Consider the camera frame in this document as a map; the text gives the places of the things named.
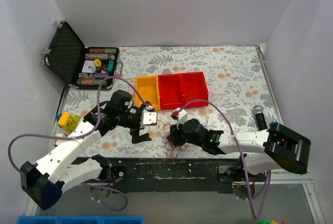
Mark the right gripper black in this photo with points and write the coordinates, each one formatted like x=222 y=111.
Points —
x=173 y=135

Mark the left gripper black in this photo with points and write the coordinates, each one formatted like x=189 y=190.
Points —
x=139 y=126

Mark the red plastic bin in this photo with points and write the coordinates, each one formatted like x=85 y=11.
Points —
x=170 y=91
x=194 y=86

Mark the yellow plastic bin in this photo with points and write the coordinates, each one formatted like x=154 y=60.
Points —
x=147 y=87

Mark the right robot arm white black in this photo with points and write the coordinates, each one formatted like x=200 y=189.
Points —
x=278 y=147

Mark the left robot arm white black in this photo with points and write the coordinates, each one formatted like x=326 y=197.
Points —
x=49 y=177

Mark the yellow toy brick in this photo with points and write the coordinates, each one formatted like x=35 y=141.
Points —
x=67 y=121

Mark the black silver microphone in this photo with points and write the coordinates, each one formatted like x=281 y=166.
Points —
x=259 y=117

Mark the red white toy block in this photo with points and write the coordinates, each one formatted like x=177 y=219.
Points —
x=57 y=142

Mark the black poker chip case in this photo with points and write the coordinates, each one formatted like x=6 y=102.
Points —
x=78 y=65

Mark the blue toy piece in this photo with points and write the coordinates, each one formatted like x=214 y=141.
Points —
x=273 y=122

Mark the green red toy blocks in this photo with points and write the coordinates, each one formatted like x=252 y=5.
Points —
x=268 y=221

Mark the blue plastic tray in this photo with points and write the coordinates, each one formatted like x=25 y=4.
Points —
x=78 y=219

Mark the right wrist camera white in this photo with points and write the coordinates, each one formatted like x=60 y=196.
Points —
x=180 y=115

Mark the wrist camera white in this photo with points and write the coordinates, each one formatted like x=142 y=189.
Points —
x=149 y=118
x=180 y=115

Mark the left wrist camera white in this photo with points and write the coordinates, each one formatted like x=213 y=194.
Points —
x=149 y=118

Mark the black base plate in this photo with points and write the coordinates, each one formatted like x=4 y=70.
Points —
x=161 y=175

